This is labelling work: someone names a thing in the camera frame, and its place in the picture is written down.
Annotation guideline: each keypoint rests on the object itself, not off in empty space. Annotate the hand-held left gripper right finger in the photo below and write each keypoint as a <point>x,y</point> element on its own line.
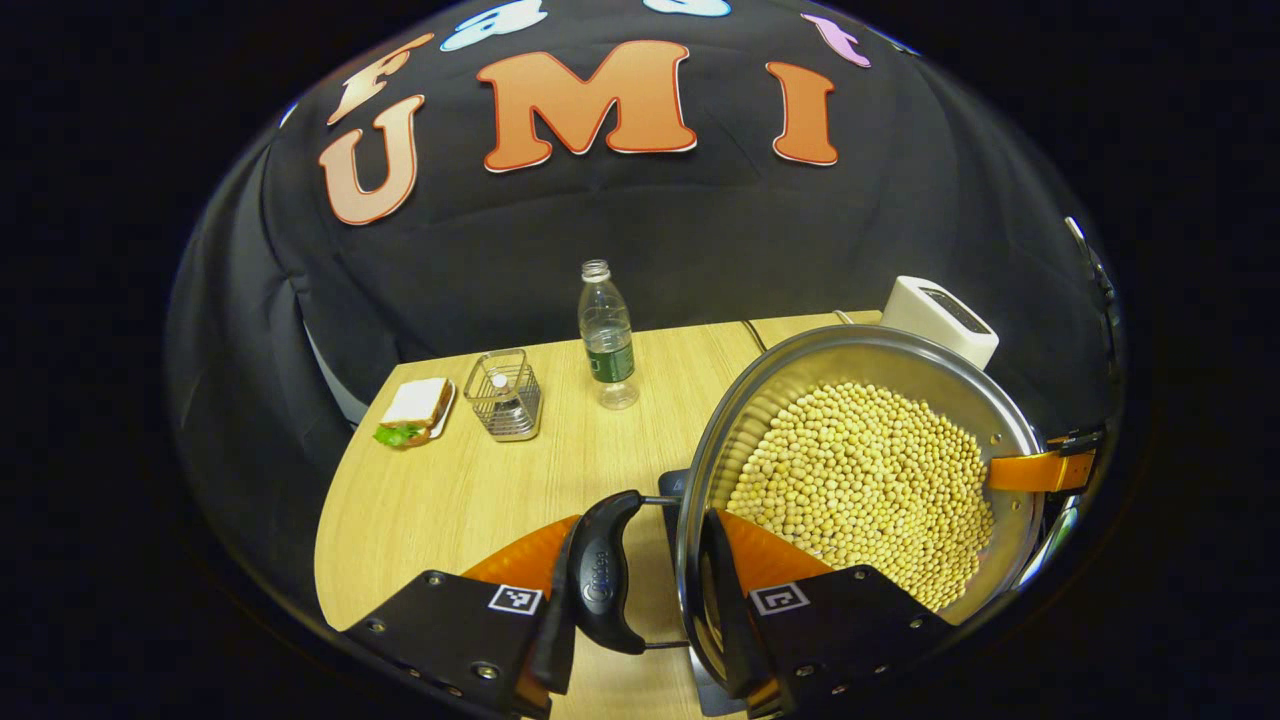
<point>850,620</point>

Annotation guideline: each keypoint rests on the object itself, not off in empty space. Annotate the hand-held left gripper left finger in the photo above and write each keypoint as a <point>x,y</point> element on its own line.
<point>450,630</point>

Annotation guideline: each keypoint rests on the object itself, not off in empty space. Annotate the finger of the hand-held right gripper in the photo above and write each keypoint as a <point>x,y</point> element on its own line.
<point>1040,470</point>

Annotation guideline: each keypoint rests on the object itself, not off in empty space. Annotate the pile of yellow soybeans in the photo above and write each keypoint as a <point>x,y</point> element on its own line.
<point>860,480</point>

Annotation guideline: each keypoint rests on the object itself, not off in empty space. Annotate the white toaster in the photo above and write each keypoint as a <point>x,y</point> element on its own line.
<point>940,315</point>

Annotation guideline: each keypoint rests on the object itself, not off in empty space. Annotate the small white plate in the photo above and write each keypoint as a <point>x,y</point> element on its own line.
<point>446,410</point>

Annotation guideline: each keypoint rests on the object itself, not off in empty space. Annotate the sandwich with lettuce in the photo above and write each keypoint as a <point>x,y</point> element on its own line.
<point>415,405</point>

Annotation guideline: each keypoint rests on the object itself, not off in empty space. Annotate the small white shaker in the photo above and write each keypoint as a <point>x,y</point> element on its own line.
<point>500,385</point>

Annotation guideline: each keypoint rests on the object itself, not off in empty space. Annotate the clear plastic water bottle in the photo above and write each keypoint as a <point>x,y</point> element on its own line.
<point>608,330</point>

